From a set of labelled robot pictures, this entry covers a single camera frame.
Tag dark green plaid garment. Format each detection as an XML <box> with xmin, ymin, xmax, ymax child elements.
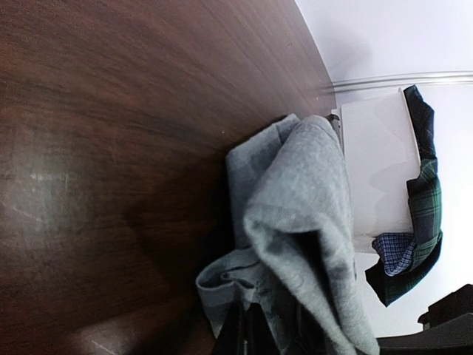
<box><xmin>365</xmin><ymin>85</ymin><xmax>443</xmax><ymax>307</ymax></box>

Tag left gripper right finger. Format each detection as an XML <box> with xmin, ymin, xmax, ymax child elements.
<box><xmin>246</xmin><ymin>303</ymin><xmax>280</xmax><ymax>355</ymax></box>

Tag grey shirt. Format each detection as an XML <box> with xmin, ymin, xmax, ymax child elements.
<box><xmin>196</xmin><ymin>114</ymin><xmax>380</xmax><ymax>354</ymax></box>

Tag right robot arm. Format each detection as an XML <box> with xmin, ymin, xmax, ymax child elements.
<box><xmin>378</xmin><ymin>284</ymin><xmax>472</xmax><ymax>354</ymax></box>

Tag white laundry bin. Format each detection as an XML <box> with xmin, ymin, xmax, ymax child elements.
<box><xmin>332</xmin><ymin>89</ymin><xmax>421</xmax><ymax>254</ymax></box>

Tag right aluminium post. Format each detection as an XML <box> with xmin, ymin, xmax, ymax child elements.
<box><xmin>322</xmin><ymin>70</ymin><xmax>472</xmax><ymax>93</ymax></box>

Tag blue checked cloth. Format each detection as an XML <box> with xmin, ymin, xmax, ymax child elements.
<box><xmin>372</xmin><ymin>233</ymin><xmax>416</xmax><ymax>277</ymax></box>

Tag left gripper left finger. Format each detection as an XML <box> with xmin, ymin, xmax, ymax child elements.
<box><xmin>214</xmin><ymin>301</ymin><xmax>245</xmax><ymax>355</ymax></box>

